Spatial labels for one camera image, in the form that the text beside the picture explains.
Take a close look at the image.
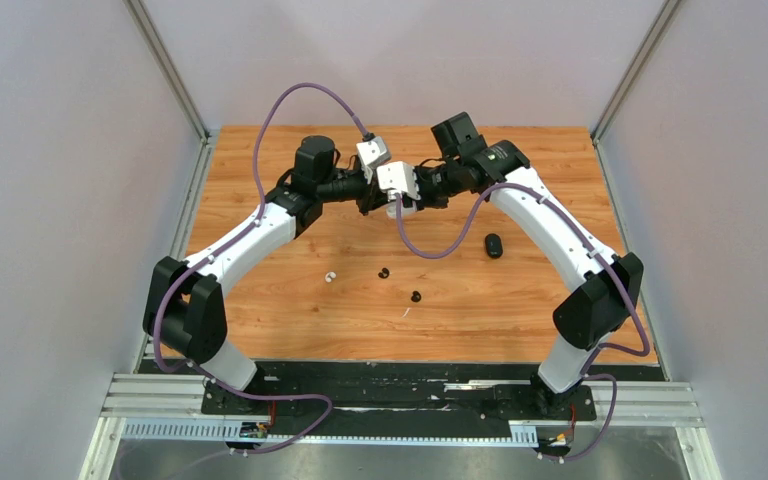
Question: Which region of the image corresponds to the white earbud charging case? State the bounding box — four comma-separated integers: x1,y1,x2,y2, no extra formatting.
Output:
386,198,417,220

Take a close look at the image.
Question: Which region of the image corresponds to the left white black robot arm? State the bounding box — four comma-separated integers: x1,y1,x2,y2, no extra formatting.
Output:
142,133,391,413

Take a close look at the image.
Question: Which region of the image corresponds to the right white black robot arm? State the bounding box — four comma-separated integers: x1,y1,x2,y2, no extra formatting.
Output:
415,112,652,418

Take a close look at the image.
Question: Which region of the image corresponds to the black earbud charging case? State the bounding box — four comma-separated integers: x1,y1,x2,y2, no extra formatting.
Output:
484,233,504,259

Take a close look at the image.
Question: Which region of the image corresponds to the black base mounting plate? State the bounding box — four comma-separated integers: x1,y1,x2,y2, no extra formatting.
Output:
199,359,668,439

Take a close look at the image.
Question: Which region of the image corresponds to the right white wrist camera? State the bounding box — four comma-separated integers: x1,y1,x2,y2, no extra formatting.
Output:
376,161,421,201

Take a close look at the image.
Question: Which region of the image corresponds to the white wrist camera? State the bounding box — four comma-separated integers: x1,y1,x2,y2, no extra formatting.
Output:
376,161,421,201
356,133,392,184

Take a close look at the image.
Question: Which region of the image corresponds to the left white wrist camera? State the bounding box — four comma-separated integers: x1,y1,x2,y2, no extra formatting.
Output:
356,133,392,184

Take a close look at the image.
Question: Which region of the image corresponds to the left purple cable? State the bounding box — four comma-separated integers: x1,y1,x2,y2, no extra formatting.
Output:
152,82,376,457

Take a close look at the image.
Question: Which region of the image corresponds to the purple cable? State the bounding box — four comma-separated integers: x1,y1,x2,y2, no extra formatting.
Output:
152,82,376,457
393,182,652,463

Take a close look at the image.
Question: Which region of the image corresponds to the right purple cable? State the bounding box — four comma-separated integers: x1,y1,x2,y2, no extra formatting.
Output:
393,182,652,463

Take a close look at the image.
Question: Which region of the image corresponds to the left aluminium corner post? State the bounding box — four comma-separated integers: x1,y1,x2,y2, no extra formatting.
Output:
123,0,211,143

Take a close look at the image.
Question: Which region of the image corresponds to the aluminium corner post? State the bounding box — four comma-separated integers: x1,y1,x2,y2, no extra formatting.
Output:
123,0,211,143
590,0,684,146

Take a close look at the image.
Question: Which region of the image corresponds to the aluminium front rail frame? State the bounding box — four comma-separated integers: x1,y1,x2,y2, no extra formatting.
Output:
80,365,719,479

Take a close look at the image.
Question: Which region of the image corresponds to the right aluminium corner post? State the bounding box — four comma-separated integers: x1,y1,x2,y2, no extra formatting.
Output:
590,0,684,146

